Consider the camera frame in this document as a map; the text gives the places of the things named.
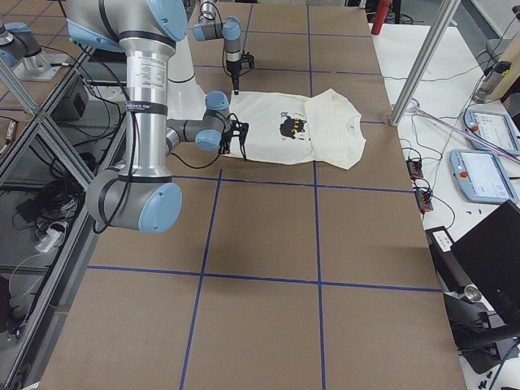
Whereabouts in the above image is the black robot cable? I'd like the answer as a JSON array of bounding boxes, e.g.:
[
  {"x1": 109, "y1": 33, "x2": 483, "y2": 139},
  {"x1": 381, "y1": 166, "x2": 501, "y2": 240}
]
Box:
[{"x1": 170, "y1": 113, "x2": 241, "y2": 170}]

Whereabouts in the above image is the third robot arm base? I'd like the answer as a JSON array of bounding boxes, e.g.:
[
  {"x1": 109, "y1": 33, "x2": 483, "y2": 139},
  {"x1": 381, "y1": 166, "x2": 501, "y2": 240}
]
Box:
[{"x1": 1, "y1": 22, "x2": 58, "y2": 82}]

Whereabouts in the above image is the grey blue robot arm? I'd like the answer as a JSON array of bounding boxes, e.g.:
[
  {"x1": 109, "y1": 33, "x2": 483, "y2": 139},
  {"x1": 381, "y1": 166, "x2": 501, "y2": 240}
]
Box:
[{"x1": 67, "y1": 1, "x2": 254, "y2": 233}]

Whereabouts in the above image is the aluminium frame post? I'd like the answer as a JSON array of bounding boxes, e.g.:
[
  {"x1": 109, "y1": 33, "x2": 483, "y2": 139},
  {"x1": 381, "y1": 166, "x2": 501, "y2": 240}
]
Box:
[{"x1": 389, "y1": 0, "x2": 461, "y2": 127}]

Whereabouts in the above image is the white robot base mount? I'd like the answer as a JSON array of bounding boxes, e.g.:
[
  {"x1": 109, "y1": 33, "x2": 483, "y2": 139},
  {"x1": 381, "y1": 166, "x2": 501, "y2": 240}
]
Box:
[{"x1": 167, "y1": 37, "x2": 206, "y2": 120}]

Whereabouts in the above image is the blue teach pendant upper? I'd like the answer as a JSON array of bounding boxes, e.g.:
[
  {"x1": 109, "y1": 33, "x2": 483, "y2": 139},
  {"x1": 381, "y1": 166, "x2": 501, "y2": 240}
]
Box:
[{"x1": 463, "y1": 106, "x2": 520, "y2": 156}]

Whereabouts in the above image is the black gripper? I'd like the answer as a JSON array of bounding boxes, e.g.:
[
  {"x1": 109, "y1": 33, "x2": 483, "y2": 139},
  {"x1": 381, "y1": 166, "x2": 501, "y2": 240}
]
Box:
[{"x1": 219, "y1": 119, "x2": 249, "y2": 162}]

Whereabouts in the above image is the blue teach pendant lower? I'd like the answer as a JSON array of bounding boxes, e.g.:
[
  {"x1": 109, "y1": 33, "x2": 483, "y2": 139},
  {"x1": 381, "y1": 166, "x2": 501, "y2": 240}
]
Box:
[{"x1": 449, "y1": 149, "x2": 519, "y2": 204}]

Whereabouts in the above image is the aluminium frame rail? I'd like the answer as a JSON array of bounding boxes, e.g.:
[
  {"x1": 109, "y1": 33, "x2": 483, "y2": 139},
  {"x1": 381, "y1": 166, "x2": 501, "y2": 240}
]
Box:
[{"x1": 1, "y1": 50, "x2": 126, "y2": 389}]

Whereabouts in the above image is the white power strip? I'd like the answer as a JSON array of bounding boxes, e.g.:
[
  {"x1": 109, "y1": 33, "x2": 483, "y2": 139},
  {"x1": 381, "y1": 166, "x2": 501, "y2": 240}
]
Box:
[{"x1": 35, "y1": 226, "x2": 66, "y2": 254}]

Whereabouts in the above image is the reacher grabber stick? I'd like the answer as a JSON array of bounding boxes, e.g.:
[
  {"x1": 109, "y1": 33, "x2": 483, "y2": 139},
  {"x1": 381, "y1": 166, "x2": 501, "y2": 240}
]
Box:
[{"x1": 408, "y1": 99, "x2": 520, "y2": 158}]

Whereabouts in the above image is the blue teach pendant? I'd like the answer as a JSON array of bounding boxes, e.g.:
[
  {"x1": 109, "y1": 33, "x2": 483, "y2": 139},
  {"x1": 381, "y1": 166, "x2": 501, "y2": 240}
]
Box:
[
  {"x1": 449, "y1": 149, "x2": 519, "y2": 204},
  {"x1": 463, "y1": 106, "x2": 520, "y2": 156}
]

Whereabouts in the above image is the grey water bottle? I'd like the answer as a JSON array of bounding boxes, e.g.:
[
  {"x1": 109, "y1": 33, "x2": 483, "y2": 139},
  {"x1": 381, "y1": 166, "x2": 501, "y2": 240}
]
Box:
[{"x1": 472, "y1": 61, "x2": 511, "y2": 103}]

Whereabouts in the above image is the cream white t-shirt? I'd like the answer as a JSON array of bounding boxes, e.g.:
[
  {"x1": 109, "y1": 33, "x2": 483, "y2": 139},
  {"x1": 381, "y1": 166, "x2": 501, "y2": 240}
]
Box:
[{"x1": 230, "y1": 89, "x2": 366, "y2": 170}]

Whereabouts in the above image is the second grey blue robot arm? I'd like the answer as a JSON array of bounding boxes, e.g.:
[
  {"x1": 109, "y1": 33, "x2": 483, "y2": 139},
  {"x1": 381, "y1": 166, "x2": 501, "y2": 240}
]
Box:
[{"x1": 193, "y1": 1, "x2": 255, "y2": 93}]

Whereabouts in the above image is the red bottle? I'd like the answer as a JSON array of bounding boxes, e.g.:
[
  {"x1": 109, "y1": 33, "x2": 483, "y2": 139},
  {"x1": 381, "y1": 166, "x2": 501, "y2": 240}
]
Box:
[{"x1": 370, "y1": 0, "x2": 392, "y2": 35}]

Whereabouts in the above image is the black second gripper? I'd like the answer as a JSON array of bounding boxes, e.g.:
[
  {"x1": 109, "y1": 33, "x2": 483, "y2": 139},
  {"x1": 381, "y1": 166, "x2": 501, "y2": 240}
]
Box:
[{"x1": 225, "y1": 52, "x2": 255, "y2": 95}]

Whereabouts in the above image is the black laptop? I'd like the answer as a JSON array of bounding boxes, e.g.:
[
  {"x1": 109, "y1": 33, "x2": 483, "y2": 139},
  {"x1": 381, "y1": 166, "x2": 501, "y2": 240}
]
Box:
[{"x1": 452, "y1": 200, "x2": 519, "y2": 323}]

